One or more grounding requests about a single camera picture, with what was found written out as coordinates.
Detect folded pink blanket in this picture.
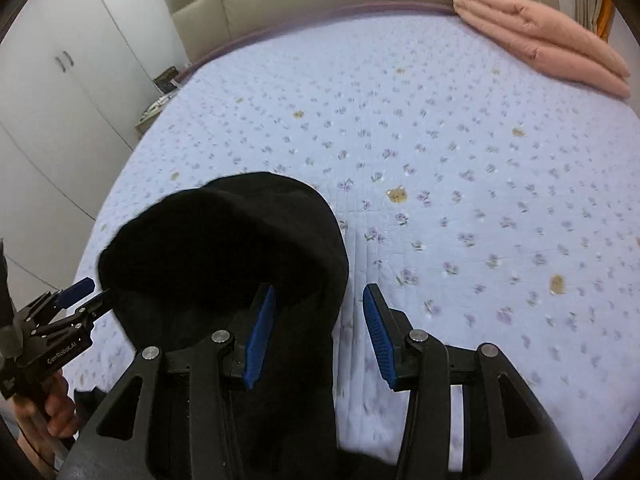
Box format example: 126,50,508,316
451,0,632,98

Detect dark basket on nightstand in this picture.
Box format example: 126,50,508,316
152,66,180,93

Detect white wardrobe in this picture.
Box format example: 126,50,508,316
0,0,193,306

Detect black garment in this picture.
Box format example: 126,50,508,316
75,171,401,480

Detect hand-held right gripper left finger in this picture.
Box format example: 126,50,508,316
57,284,278,480

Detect grey nightstand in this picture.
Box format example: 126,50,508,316
134,87,176,136

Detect white and orange curtain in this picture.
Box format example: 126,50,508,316
560,0,616,41

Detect bed with floral bedspread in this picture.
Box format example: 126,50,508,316
65,2,640,476

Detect person's left hand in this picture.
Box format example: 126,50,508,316
12,372,83,476

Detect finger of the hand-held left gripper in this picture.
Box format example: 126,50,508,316
30,287,115,341
22,277,96,326

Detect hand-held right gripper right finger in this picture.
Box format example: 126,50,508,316
361,282,583,480

